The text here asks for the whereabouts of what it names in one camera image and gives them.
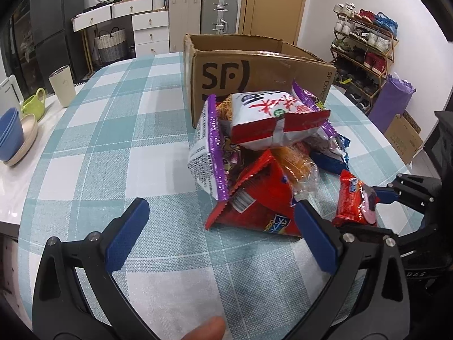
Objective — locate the teal plaid tablecloth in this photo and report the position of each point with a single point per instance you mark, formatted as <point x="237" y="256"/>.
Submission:
<point x="127" y="135"/>

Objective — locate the small cardboard box on floor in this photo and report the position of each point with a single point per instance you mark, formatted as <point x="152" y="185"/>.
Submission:
<point x="404" y="138"/>

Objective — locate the white drawer desk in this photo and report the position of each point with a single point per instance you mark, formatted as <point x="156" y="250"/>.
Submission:
<point x="149" y="20"/>

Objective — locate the black refrigerator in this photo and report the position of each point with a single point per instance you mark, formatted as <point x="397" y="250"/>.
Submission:
<point x="56" y="43"/>

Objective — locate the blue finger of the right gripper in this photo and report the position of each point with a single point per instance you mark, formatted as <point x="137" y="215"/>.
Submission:
<point x="385" y="194"/>

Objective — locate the person's left hand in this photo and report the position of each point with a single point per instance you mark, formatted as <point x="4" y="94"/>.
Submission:
<point x="213" y="329"/>

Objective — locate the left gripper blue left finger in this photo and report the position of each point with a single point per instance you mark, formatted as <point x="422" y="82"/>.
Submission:
<point x="122" y="233"/>

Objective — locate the purple snack bag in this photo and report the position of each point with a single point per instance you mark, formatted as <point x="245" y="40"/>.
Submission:
<point x="216" y="162"/>

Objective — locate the red cookie snack packet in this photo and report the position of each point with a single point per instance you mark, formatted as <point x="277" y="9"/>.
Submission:
<point x="357" y="202"/>

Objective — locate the white electric kettle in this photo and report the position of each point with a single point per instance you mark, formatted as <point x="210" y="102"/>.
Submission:
<point x="10" y="95"/>

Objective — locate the green ceramic mug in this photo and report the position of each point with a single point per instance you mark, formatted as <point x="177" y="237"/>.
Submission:
<point x="35" y="104"/>

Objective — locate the blue Oreo snack packet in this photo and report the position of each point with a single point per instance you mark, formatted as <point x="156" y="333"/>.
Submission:
<point x="330" y="155"/>

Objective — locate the wooden door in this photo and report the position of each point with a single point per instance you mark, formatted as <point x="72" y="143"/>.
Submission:
<point x="279" y="19"/>

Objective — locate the wooden shoe rack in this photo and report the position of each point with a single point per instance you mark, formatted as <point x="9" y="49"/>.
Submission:
<point x="363" y="50"/>

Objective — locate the brown SF cardboard box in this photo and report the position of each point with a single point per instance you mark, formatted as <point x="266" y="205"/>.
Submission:
<point x="227" y="64"/>

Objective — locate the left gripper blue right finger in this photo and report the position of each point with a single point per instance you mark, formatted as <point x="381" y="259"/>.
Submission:
<point x="320" y="235"/>

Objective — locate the purple rolled mat bag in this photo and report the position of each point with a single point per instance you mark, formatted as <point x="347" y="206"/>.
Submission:
<point x="393" y="99"/>

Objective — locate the silver aluminium suitcase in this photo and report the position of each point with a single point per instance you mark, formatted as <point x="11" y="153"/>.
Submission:
<point x="218" y="17"/>

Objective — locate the red chip bag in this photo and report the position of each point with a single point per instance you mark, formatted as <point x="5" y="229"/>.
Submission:
<point x="261" y="200"/>

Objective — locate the cream tumbler cup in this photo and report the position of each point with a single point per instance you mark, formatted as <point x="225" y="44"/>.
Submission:
<point x="62" y="83"/>

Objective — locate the clear wrapped orange snack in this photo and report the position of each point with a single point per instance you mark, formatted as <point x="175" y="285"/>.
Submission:
<point x="299" y="169"/>

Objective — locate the cream shallow bowl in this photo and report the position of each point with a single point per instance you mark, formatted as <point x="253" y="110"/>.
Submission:
<point x="30" y="128"/>

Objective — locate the woven laundry basket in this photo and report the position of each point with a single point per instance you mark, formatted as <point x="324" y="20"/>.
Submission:
<point x="111" y="46"/>

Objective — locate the beige hard suitcase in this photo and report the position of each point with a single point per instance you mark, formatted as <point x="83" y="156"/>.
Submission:
<point x="184" y="18"/>

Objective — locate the blue stacked bowls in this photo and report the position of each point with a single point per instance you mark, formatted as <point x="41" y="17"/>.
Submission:
<point x="12" y="135"/>

